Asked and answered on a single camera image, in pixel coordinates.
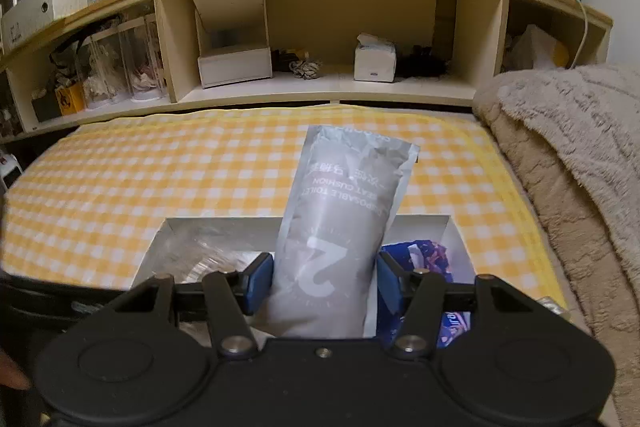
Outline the yellow checkered bedsheet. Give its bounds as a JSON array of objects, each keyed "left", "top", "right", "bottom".
[{"left": 0, "top": 104, "right": 568, "bottom": 308}]

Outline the open white carton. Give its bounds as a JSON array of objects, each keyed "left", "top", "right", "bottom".
[{"left": 190, "top": 0, "right": 273, "bottom": 88}]

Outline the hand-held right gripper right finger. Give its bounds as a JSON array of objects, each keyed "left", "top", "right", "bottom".
[{"left": 375, "top": 252, "right": 569, "bottom": 361}]

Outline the crumpled white bag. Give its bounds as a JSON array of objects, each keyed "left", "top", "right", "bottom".
[{"left": 507, "top": 25, "right": 571, "bottom": 70}]

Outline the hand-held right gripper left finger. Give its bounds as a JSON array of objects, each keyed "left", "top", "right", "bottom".
[{"left": 102, "top": 252, "right": 274, "bottom": 360}]

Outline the small white box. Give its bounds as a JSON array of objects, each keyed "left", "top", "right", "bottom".
[{"left": 354, "top": 33, "right": 399, "bottom": 82}]

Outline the yellow and black box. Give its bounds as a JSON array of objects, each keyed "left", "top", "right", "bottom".
[{"left": 32, "top": 82, "right": 86, "bottom": 122}]

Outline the blue tissue pack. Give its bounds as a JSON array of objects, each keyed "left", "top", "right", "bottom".
[{"left": 377, "top": 239, "right": 473, "bottom": 350}]

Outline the grey soft packet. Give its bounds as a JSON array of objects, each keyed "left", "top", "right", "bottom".
[{"left": 265, "top": 124, "right": 421, "bottom": 340}]

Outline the dark fuzzy item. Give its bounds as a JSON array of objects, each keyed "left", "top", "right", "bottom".
[{"left": 397, "top": 46, "right": 448, "bottom": 78}]

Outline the wooden headboard shelf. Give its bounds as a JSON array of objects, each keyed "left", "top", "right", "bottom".
[{"left": 0, "top": 0, "right": 613, "bottom": 140}]

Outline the white cable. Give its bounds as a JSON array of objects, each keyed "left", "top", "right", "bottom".
[{"left": 565, "top": 0, "right": 589, "bottom": 70}]

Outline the white stool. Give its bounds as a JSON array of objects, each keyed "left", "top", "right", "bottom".
[{"left": 0, "top": 152, "right": 22, "bottom": 195}]

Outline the white storage box with hole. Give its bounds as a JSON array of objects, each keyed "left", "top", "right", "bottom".
[{"left": 0, "top": 0, "right": 121, "bottom": 55}]

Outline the clear display case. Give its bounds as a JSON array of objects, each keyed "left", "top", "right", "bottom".
[
  {"left": 90, "top": 31, "right": 128, "bottom": 108},
  {"left": 121, "top": 22, "right": 153, "bottom": 104},
  {"left": 145, "top": 13, "right": 168, "bottom": 101}
]

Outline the beige yarn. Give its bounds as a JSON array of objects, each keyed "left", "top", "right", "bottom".
[{"left": 150, "top": 232, "right": 266, "bottom": 288}]

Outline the knotted rope bundle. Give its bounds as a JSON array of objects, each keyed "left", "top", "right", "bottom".
[{"left": 289, "top": 58, "right": 322, "bottom": 80}]

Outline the white cardboard box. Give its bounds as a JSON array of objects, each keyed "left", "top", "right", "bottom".
[{"left": 135, "top": 214, "right": 476, "bottom": 348}]

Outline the beige fleece blanket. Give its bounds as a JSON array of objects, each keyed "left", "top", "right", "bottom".
[{"left": 472, "top": 64, "right": 640, "bottom": 427}]

